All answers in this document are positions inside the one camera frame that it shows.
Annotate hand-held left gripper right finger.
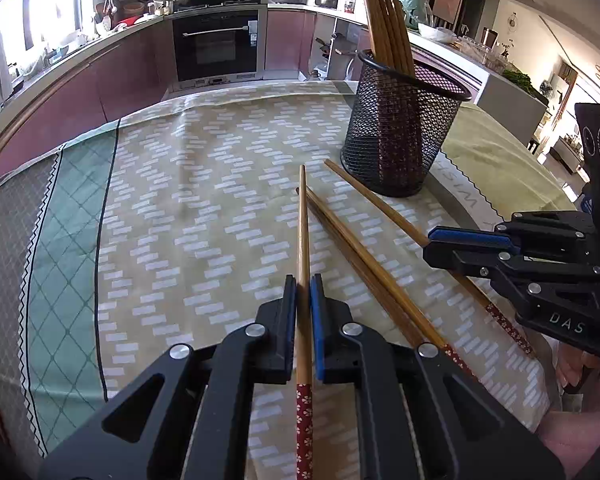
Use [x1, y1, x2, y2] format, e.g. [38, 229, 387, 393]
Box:
[310, 274, 566, 480]

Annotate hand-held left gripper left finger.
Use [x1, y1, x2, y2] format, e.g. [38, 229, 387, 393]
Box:
[37, 274, 299, 480]

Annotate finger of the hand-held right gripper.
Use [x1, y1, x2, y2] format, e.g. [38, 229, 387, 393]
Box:
[428, 212, 598, 257]
[422, 249, 600, 302]

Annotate floral-tipped wooden chopstick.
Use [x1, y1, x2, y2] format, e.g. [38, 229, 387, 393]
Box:
[296, 165, 315, 480]
[305, 187, 478, 380]
[296, 187, 426, 348]
[324, 159, 537, 359]

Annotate black mesh holder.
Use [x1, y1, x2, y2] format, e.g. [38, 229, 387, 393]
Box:
[340, 49, 473, 198]

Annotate bunch of wooden chopsticks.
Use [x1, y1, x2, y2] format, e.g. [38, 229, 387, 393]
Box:
[355, 0, 423, 193]

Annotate person's right forearm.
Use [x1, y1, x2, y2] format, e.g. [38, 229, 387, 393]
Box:
[537, 400, 600, 480]

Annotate person's right hand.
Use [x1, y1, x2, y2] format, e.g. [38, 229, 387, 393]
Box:
[555, 347, 600, 394]

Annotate patchwork printed tablecloth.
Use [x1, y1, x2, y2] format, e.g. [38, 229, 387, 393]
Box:
[0, 80, 588, 480]

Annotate green herbs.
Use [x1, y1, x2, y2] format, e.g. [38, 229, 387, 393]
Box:
[501, 67, 538, 95]

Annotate clear plastic container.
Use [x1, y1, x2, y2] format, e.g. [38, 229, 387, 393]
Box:
[457, 35, 512, 72]

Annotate white bowl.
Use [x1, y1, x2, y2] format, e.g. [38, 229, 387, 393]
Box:
[417, 24, 459, 44]

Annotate teal kitchen appliance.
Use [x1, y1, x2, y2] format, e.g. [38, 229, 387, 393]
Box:
[396, 0, 434, 31]

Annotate narrow pink base cabinet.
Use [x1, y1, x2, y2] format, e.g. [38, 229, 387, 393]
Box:
[265, 6, 317, 72]

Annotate built-in oven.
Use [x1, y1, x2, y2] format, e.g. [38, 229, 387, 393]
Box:
[169, 7, 270, 85]

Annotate long pink base cabinets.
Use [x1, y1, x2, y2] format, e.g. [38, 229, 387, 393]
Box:
[0, 12, 177, 191]

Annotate brown wall picture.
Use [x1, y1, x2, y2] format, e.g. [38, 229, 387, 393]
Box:
[431, 0, 465, 25]

